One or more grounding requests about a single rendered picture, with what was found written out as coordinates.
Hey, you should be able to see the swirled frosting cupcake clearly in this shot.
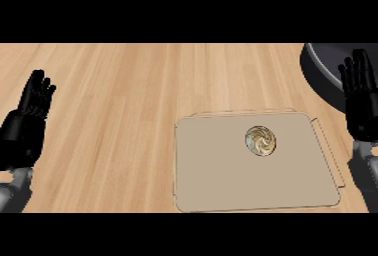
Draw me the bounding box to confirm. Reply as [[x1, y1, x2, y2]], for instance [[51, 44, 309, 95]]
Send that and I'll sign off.
[[244, 125, 278, 158]]

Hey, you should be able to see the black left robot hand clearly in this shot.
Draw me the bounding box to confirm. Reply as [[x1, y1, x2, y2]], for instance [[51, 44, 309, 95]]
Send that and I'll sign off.
[[0, 69, 58, 174]]

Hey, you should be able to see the dark grey pot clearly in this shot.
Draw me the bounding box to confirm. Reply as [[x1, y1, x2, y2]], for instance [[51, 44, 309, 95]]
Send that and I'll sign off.
[[300, 43, 378, 114]]

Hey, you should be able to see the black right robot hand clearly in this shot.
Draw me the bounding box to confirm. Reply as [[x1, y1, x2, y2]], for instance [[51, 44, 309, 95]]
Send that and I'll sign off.
[[337, 48, 378, 143]]

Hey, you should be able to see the beige flat tray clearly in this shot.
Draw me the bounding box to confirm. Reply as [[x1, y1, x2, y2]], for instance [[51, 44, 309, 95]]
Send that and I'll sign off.
[[173, 107, 347, 214]]

